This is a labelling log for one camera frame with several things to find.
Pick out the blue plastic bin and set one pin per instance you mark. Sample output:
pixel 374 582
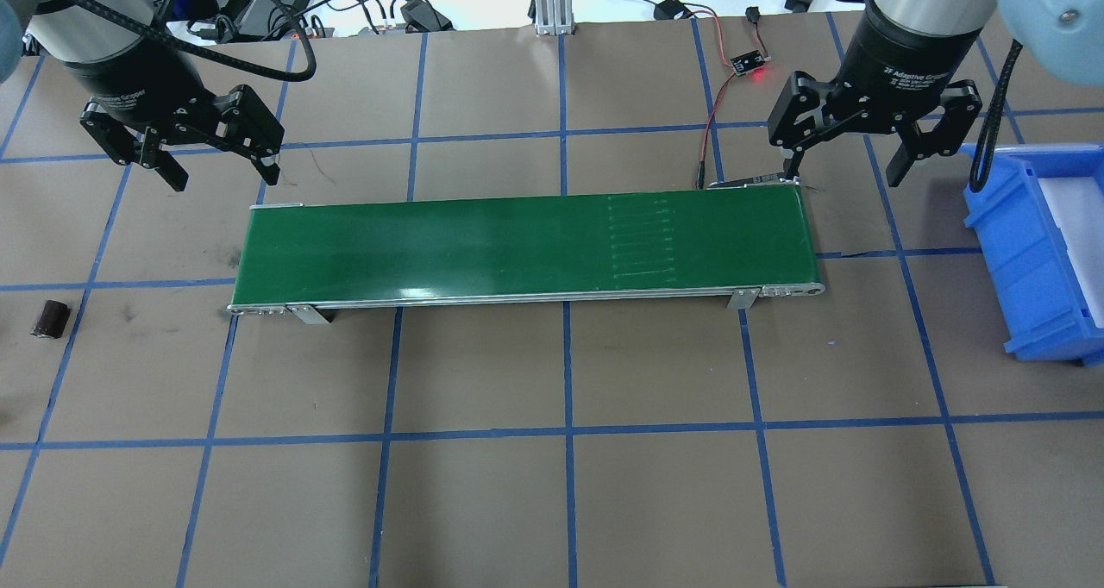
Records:
pixel 1038 221

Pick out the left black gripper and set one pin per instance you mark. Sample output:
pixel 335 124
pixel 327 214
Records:
pixel 136 82

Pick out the dark cylindrical capacitor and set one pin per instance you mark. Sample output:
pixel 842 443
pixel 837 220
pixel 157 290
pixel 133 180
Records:
pixel 52 320

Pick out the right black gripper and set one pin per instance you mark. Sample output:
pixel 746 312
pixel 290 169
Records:
pixel 900 60

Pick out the black power adapter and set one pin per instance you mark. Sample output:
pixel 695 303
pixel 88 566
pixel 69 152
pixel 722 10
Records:
pixel 261 20

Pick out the green conveyor belt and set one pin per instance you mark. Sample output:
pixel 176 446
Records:
pixel 742 243

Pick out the small black sensor board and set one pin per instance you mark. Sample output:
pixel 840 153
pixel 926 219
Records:
pixel 748 63

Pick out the aluminium frame post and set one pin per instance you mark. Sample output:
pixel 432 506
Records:
pixel 553 17

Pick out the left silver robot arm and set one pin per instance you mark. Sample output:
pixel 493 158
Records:
pixel 91 30

